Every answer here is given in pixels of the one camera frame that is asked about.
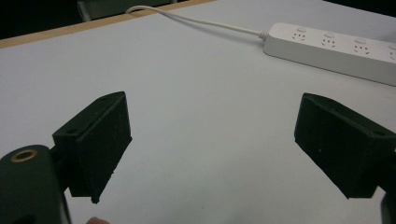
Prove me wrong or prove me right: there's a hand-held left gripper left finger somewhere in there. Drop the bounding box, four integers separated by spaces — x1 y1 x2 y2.
51 91 134 204

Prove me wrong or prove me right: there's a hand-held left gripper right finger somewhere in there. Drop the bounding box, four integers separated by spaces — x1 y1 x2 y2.
293 91 396 200

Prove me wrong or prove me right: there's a white power strip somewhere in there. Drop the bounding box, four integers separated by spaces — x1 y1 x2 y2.
262 21 396 87

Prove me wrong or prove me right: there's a white power strip cable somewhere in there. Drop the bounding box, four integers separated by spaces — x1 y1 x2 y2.
124 5 269 41

